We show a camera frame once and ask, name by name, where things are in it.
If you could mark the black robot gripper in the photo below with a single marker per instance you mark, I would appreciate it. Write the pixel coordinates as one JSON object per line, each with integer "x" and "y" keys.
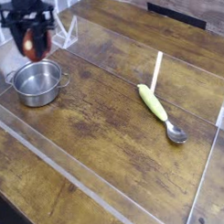
{"x": 29, "y": 13}

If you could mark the red toy mushroom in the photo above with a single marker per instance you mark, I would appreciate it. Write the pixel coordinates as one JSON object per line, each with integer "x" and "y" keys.
{"x": 36, "y": 50}

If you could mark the silver metal pot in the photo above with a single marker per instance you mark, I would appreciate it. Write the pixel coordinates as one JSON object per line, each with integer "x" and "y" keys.
{"x": 38, "y": 84}

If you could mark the clear acrylic triangle stand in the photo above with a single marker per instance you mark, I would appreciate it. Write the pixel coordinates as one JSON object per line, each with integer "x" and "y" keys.
{"x": 62, "y": 37}

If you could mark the clear acrylic front barrier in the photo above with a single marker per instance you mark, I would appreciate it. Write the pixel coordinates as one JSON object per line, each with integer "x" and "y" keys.
{"x": 97, "y": 188}

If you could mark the clear acrylic barrier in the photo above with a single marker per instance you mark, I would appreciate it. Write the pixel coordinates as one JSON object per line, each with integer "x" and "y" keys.
{"x": 208, "y": 205}
{"x": 97, "y": 188}

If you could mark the clear acrylic right barrier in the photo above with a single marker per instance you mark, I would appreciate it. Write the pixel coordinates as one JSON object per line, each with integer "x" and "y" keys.
{"x": 208, "y": 205}

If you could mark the green handled metal spoon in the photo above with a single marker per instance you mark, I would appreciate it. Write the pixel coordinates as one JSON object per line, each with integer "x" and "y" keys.
{"x": 174, "y": 133}

